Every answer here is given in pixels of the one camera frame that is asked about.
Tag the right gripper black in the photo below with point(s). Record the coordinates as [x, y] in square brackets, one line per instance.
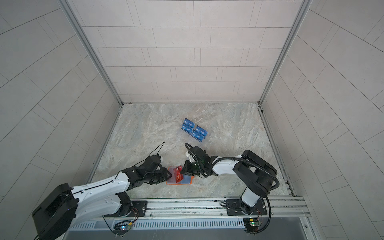
[187, 170]

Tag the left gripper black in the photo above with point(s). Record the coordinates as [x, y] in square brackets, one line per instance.
[164, 176]

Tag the orange card holder wallet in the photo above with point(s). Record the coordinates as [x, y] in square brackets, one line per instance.
[171, 181]

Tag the blue card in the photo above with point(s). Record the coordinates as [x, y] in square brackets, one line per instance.
[201, 131]
[197, 136]
[187, 129]
[189, 123]

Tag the clear acrylic card display stand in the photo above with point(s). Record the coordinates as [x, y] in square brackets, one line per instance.
[186, 138]

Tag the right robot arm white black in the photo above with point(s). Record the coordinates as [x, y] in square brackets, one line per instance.
[259, 176]

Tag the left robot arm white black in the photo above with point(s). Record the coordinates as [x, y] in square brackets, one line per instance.
[67, 206]

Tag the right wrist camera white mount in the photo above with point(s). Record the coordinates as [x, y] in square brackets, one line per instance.
[190, 157]

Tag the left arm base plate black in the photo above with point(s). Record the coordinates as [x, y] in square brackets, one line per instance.
[134, 209]

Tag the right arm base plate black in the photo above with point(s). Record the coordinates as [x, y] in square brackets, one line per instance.
[239, 208]

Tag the left circuit board with wires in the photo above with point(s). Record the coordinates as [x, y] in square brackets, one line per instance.
[122, 228]

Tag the circuit board with wires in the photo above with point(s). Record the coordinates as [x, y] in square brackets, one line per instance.
[122, 228]
[251, 225]

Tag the right circuit board with wires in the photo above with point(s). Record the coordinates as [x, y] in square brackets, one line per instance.
[251, 225]

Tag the aluminium mounting rail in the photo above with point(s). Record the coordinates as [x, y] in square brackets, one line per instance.
[277, 206]

